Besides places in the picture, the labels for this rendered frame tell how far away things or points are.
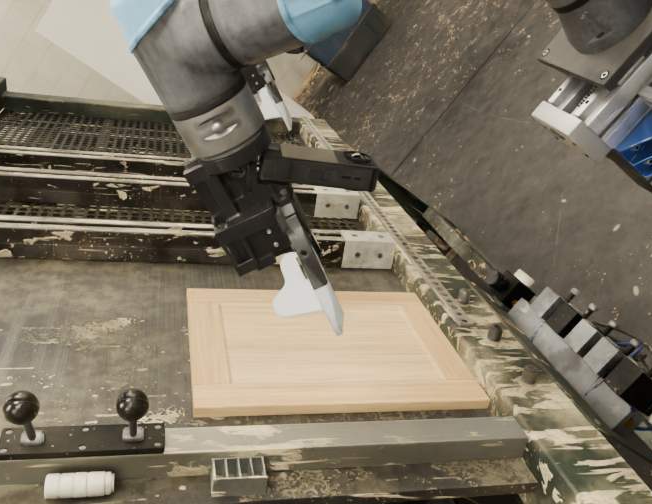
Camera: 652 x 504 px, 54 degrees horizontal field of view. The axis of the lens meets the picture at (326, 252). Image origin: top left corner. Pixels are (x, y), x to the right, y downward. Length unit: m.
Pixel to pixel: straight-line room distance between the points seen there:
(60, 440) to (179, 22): 0.56
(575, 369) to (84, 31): 4.13
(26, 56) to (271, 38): 5.90
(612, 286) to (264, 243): 1.81
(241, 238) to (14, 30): 5.82
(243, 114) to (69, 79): 5.82
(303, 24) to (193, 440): 0.59
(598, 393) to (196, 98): 0.88
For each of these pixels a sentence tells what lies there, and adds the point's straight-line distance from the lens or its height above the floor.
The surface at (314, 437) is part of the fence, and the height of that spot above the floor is 1.18.
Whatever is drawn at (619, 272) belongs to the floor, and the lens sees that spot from 2.34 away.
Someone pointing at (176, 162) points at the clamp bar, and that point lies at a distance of 1.89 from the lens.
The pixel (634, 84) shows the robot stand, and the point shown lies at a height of 0.96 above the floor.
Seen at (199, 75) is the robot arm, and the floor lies 1.60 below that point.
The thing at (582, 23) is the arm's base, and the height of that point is 1.10.
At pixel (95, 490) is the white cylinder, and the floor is 1.42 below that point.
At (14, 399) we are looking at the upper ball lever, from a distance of 0.80.
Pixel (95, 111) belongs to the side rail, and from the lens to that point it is 2.62.
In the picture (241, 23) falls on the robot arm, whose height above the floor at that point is 1.60.
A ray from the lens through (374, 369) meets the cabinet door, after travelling 1.14.
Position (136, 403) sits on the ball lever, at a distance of 0.79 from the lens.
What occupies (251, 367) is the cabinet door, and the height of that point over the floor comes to 1.22.
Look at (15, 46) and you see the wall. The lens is 6.40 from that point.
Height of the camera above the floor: 1.68
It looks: 25 degrees down
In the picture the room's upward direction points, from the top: 58 degrees counter-clockwise
